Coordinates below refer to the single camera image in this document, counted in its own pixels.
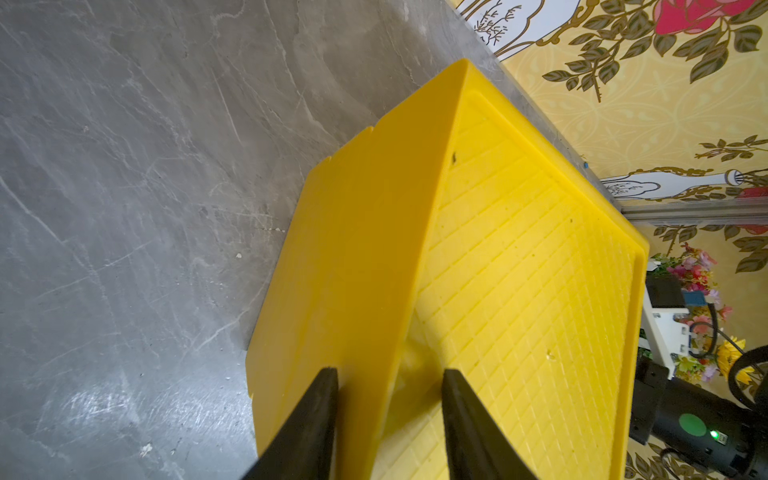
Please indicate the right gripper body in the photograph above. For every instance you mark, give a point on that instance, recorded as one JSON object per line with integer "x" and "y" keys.
{"x": 650, "y": 384}

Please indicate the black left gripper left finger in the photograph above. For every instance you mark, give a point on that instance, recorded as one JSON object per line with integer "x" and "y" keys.
{"x": 303, "y": 447}

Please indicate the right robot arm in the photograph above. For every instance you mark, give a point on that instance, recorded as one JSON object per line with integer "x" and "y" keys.
{"x": 707, "y": 431}

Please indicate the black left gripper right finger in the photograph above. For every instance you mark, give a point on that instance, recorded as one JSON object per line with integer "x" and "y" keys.
{"x": 476, "y": 448}

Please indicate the yellow plastic drawer cabinet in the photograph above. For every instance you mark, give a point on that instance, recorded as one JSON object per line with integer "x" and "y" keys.
{"x": 452, "y": 235}

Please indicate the artificial flower bouquet white fence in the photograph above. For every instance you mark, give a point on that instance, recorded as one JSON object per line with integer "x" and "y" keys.
{"x": 711, "y": 352}

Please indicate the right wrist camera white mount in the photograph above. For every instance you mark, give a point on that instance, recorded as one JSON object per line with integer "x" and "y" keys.
{"x": 664, "y": 335}

